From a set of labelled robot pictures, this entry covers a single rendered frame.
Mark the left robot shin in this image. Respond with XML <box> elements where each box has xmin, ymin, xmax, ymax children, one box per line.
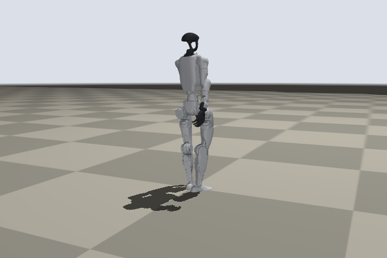
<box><xmin>181</xmin><ymin>144</ymin><xmax>194</xmax><ymax>184</ymax></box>

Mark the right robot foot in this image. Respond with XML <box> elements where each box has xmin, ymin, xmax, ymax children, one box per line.
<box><xmin>190</xmin><ymin>185</ymin><xmax>213</xmax><ymax>192</ymax></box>

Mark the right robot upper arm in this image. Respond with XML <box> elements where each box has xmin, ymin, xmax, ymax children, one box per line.
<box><xmin>197</xmin><ymin>56</ymin><xmax>209</xmax><ymax>88</ymax></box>

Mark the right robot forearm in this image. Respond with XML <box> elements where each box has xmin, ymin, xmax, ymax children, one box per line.
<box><xmin>200</xmin><ymin>79</ymin><xmax>211</xmax><ymax>109</ymax></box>

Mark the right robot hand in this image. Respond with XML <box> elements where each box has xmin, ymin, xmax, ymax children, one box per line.
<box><xmin>192</xmin><ymin>102</ymin><xmax>207</xmax><ymax>127</ymax></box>

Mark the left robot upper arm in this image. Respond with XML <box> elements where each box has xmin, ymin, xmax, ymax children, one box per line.
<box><xmin>175</xmin><ymin>59</ymin><xmax>180</xmax><ymax>74</ymax></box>

